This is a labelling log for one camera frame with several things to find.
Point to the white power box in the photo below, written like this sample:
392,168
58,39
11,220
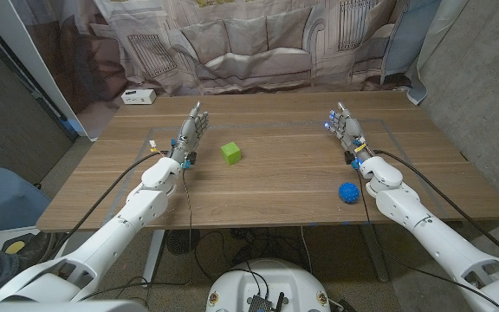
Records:
138,96

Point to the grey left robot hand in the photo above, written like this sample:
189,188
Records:
189,134

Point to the pale grey hanging cloth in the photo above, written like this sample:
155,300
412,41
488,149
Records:
436,34

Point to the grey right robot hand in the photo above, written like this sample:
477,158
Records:
350,130

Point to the printed sofa backdrop cloth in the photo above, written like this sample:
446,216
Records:
249,43

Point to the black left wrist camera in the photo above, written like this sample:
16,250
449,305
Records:
192,157

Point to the blue spiky stress ball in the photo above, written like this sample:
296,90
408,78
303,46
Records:
349,193

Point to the round black floor fan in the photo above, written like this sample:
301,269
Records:
182,240

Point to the white partition frame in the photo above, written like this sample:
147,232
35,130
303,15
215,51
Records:
15,39

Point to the black yellow foot pedal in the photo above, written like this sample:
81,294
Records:
14,248

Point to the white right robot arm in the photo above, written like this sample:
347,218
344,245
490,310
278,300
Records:
440,242

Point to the white table leg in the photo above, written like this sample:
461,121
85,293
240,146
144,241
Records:
152,260

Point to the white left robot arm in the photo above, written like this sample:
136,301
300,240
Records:
115,234

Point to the green cube block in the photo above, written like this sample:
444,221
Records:
231,153

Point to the black electronics module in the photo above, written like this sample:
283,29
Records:
260,304

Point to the grey table leg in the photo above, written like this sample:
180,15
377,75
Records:
373,251

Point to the blue padded chair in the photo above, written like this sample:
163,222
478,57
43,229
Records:
2,199

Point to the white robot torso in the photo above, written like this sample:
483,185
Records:
267,281

